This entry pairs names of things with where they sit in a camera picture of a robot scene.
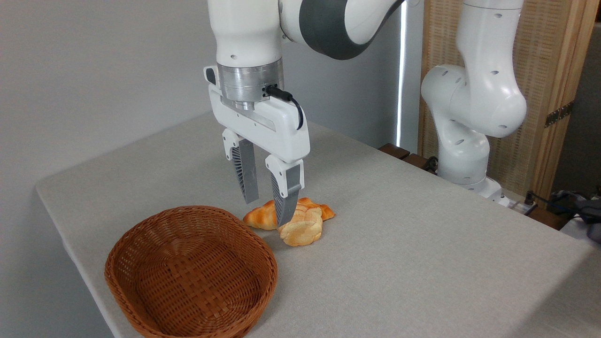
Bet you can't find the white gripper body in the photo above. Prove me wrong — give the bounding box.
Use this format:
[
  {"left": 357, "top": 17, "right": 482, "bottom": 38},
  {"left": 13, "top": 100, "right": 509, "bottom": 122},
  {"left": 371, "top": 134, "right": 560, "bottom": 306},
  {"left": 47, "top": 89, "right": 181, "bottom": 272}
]
[{"left": 204, "top": 66, "right": 311, "bottom": 165}]

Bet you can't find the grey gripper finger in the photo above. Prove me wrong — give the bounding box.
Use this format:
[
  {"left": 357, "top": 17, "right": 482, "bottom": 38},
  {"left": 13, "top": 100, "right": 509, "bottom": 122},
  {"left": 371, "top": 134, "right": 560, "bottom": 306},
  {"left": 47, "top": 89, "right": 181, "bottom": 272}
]
[
  {"left": 265, "top": 155, "right": 305, "bottom": 227},
  {"left": 222, "top": 129, "right": 260, "bottom": 204}
]

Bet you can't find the round pale bread roll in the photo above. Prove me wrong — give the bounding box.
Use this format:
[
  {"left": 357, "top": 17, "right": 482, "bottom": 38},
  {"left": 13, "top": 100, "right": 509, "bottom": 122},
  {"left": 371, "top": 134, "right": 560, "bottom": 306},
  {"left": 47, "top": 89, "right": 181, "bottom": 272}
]
[{"left": 277, "top": 206, "right": 324, "bottom": 247}]

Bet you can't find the long braided golden bread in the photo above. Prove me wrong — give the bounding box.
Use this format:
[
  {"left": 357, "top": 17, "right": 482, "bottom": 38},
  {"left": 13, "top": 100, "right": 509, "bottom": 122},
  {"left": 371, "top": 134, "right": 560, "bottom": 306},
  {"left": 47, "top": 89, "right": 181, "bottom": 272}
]
[{"left": 243, "top": 197, "right": 336, "bottom": 231}]

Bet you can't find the brown woven wicker basket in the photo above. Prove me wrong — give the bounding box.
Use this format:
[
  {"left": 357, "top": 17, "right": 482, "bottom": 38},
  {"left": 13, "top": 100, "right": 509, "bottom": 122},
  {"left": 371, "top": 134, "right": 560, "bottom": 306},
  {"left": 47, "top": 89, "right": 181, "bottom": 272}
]
[{"left": 104, "top": 205, "right": 278, "bottom": 338}]

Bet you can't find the dark brown wooden block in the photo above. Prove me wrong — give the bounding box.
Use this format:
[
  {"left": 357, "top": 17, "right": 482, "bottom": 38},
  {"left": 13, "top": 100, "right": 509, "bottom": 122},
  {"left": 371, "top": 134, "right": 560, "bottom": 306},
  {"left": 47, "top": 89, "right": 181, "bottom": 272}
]
[
  {"left": 403, "top": 154, "right": 438, "bottom": 175},
  {"left": 378, "top": 143, "right": 411, "bottom": 161}
]

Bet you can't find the white power strip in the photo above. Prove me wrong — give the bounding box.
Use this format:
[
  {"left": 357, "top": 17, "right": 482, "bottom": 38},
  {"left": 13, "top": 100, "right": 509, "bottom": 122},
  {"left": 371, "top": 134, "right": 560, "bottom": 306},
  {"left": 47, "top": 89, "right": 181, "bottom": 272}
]
[{"left": 497, "top": 194, "right": 539, "bottom": 216}]

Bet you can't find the brown wooden board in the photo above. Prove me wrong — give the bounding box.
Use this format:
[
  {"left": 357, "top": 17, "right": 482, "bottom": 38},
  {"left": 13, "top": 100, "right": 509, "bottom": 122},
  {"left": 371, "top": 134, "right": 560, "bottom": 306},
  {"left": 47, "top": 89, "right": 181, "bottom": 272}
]
[{"left": 526, "top": 207, "right": 570, "bottom": 231}]

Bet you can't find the wooden rattan folding screen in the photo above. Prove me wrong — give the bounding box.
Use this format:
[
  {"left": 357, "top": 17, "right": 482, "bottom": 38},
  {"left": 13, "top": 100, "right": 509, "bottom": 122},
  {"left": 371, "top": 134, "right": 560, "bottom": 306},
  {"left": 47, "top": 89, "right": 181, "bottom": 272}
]
[{"left": 417, "top": 0, "right": 600, "bottom": 203}]

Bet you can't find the dark metal screen hinge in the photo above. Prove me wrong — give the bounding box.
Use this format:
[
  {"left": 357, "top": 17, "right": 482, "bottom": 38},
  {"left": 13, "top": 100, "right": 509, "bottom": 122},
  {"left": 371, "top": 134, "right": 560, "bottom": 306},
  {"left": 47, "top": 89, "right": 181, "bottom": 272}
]
[{"left": 545, "top": 101, "right": 574, "bottom": 129}]

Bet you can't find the dark grey bag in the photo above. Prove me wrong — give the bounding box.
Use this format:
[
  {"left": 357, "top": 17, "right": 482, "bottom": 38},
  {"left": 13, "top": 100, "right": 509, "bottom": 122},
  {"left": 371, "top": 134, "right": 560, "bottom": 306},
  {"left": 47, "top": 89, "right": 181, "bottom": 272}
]
[{"left": 548, "top": 187, "right": 601, "bottom": 244}]

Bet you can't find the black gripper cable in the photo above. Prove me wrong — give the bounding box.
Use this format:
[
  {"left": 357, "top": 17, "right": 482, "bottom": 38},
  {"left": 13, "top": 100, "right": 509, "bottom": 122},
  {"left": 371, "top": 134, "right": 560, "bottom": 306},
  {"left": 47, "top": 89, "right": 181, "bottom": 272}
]
[{"left": 264, "top": 84, "right": 305, "bottom": 131}]

